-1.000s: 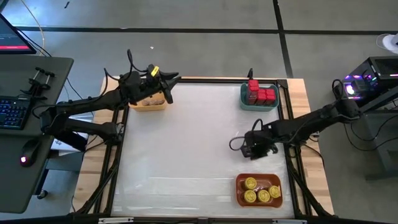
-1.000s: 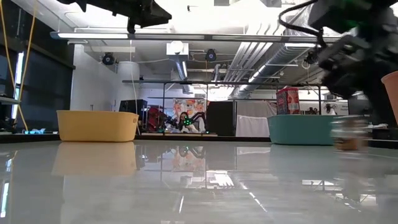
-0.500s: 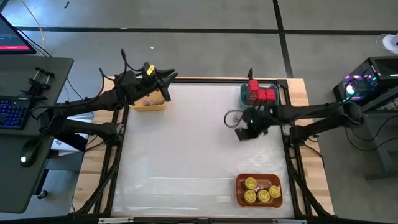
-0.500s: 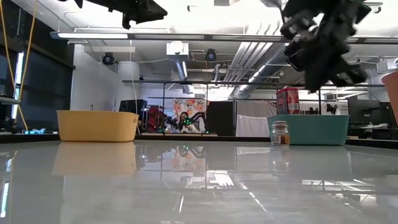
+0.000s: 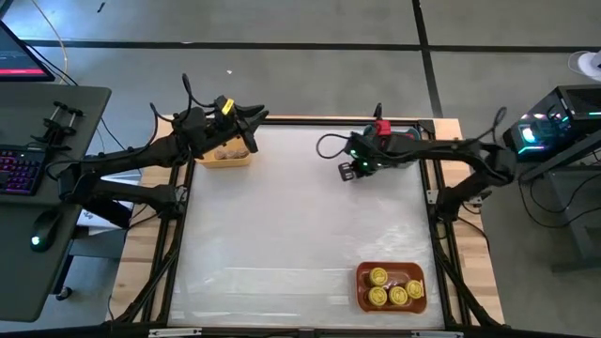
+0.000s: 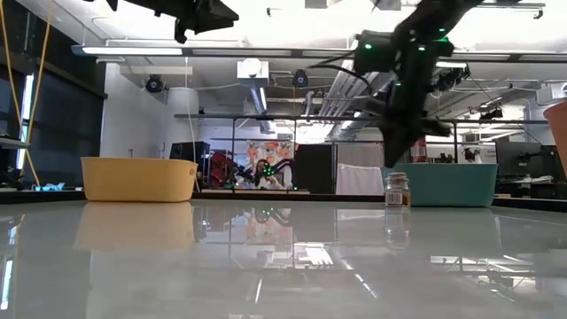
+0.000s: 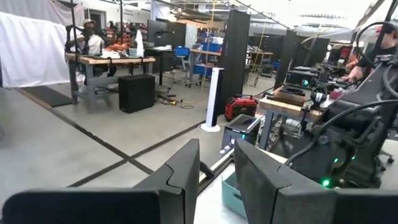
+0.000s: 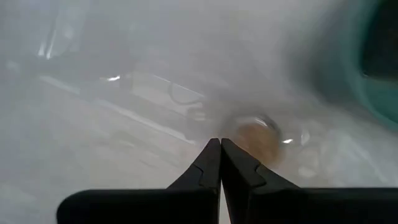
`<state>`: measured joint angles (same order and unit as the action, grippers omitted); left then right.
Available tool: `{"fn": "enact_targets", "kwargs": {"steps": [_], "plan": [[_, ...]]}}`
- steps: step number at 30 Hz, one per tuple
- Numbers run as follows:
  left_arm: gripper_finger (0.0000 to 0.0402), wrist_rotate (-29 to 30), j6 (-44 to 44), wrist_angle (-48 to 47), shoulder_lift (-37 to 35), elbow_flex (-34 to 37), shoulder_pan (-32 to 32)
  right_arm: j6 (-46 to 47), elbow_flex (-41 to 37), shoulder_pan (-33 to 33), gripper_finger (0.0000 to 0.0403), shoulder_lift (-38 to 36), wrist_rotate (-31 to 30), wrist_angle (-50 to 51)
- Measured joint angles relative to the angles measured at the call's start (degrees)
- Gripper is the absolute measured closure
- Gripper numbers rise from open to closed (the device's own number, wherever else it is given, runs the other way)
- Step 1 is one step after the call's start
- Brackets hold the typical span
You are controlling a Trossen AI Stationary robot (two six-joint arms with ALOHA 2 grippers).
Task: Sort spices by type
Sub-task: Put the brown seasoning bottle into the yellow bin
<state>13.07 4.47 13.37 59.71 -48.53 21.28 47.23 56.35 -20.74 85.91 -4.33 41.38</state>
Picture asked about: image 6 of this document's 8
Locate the red machine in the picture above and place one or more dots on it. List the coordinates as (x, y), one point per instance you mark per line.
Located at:
(221, 170)

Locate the orange plastic bin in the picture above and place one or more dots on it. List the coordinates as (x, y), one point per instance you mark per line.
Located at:
(559, 128)

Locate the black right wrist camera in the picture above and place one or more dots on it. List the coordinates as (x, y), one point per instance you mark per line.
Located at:
(374, 52)

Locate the black aluminium table frame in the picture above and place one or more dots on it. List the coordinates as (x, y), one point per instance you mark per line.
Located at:
(336, 196)

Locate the white cloth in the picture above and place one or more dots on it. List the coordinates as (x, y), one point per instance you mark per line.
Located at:
(359, 179)

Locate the red-lid patterned spice tin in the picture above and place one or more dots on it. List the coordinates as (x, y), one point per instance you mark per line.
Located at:
(421, 150)

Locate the silver air duct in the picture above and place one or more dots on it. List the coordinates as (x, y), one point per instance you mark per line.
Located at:
(352, 129)

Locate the black cabinet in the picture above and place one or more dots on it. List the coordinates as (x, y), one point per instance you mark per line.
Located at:
(315, 168)

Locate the small cyan object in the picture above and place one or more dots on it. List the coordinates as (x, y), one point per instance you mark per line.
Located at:
(48, 187)

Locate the black metal rack frame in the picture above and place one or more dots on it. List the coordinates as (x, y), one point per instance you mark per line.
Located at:
(310, 118)

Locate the black background monitor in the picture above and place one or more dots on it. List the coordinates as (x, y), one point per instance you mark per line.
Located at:
(518, 157)
(554, 161)

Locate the floral wall poster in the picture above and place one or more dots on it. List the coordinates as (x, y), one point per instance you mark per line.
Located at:
(274, 150)

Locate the black ceiling camera rig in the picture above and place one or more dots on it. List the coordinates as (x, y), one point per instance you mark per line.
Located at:
(452, 79)

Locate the black equipment case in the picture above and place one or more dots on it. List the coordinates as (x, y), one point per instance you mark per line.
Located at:
(197, 150)

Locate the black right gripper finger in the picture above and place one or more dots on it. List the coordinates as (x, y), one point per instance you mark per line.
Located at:
(396, 144)

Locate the black round ceiling camera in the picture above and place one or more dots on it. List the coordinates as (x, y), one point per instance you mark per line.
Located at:
(300, 79)
(154, 84)

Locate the long ceiling light fixture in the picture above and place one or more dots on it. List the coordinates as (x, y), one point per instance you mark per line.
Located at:
(274, 52)

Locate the person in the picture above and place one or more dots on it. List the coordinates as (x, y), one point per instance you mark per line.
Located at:
(271, 181)

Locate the black background robot arm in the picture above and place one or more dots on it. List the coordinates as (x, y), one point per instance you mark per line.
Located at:
(267, 170)

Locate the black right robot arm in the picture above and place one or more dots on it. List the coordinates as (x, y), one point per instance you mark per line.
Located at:
(434, 17)

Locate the cork-lid glass spice jar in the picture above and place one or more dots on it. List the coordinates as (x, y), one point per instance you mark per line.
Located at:
(397, 191)

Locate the teal plastic bin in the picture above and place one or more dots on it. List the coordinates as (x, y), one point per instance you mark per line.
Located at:
(452, 186)

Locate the yellow plastic bin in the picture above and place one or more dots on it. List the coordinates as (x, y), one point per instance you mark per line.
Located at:
(139, 179)

